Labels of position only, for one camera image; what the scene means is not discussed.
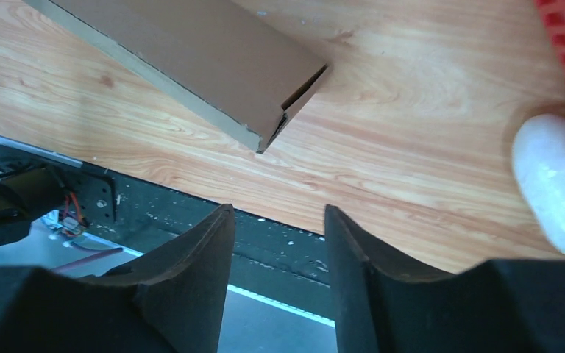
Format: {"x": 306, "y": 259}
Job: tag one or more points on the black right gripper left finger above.
{"x": 127, "y": 309}

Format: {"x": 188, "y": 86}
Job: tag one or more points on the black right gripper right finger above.
{"x": 387, "y": 301}

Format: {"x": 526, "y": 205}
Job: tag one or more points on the brown cardboard box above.
{"x": 214, "y": 57}

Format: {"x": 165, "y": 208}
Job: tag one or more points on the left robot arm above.
{"x": 26, "y": 195}

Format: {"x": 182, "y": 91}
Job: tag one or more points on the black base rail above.
{"x": 204, "y": 242}

